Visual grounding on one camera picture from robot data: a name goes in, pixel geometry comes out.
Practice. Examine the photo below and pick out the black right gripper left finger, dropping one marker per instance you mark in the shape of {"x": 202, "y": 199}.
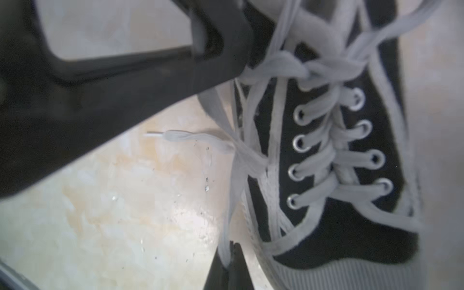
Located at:
{"x": 218, "y": 276}

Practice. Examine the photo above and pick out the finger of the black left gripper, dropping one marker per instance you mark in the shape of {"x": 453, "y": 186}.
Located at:
{"x": 53, "y": 111}

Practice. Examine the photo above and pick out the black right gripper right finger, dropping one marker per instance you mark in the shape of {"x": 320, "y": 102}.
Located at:
{"x": 238, "y": 274}

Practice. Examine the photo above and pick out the black white canvas sneaker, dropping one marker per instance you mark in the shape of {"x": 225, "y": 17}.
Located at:
{"x": 337, "y": 205}

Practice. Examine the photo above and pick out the aluminium front rail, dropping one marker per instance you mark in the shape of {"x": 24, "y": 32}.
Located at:
{"x": 12, "y": 280}

